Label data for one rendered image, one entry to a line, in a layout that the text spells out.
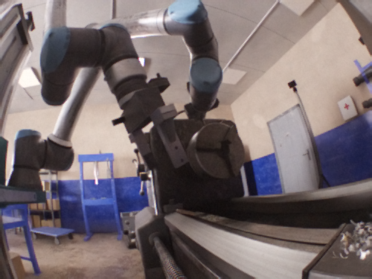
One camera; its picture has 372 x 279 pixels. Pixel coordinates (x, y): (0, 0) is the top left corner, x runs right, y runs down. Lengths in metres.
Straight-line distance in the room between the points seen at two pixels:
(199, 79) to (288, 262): 0.41
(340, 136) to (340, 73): 1.19
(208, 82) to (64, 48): 0.33
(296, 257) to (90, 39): 0.46
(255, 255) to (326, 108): 3.45
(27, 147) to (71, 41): 0.58
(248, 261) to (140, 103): 0.31
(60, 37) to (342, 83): 3.60
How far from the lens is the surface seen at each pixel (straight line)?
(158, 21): 0.48
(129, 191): 4.07
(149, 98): 0.29
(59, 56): 0.33
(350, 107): 3.33
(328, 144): 3.59
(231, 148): 0.72
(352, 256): 0.16
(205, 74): 0.43
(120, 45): 0.37
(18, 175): 0.80
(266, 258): 0.25
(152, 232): 0.83
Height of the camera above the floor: 0.97
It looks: 16 degrees up
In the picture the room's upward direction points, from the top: 9 degrees counter-clockwise
